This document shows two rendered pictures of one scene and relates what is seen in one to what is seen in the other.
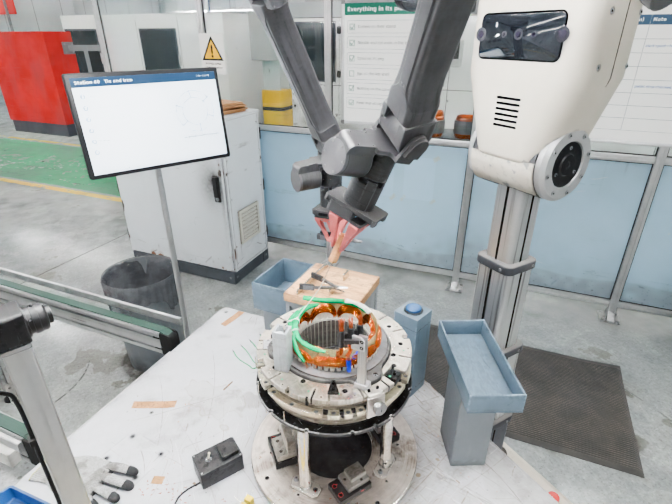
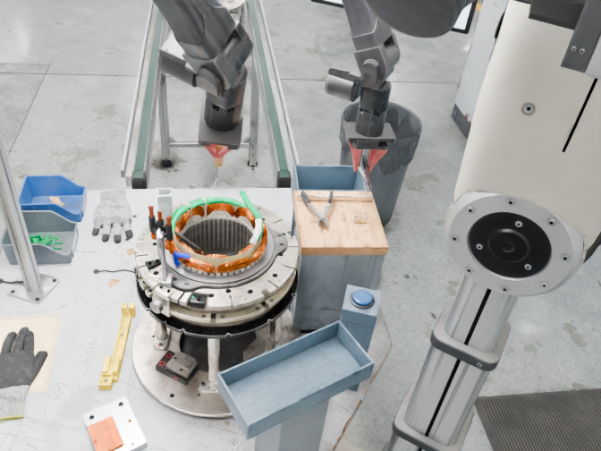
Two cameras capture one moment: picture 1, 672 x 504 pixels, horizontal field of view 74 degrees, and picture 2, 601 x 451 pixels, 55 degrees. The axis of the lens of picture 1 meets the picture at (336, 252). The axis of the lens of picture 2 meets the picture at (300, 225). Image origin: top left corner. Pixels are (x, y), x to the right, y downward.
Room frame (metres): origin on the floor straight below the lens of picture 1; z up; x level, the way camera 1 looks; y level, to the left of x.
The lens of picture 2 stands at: (0.39, -0.78, 1.87)
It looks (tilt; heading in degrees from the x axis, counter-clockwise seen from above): 40 degrees down; 55
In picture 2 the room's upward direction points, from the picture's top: 7 degrees clockwise
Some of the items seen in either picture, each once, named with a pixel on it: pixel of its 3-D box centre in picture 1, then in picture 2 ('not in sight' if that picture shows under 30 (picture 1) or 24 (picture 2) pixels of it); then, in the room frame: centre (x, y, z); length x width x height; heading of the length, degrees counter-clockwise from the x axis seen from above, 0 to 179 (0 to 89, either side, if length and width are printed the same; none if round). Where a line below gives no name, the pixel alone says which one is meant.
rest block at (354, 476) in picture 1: (353, 476); (181, 363); (0.64, -0.04, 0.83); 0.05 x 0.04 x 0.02; 123
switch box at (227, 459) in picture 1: (218, 460); not in sight; (0.69, 0.27, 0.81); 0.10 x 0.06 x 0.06; 124
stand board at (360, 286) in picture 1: (333, 288); (338, 221); (1.04, 0.01, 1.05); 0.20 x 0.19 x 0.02; 65
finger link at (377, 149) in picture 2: not in sight; (366, 151); (1.09, 0.01, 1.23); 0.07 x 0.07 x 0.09; 65
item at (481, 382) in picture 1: (469, 403); (291, 414); (0.75, -0.30, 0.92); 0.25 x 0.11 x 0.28; 1
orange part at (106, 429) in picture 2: not in sight; (105, 436); (0.45, -0.11, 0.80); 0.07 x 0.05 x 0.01; 92
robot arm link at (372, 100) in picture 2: (328, 174); (372, 93); (1.08, 0.02, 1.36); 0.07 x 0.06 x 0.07; 120
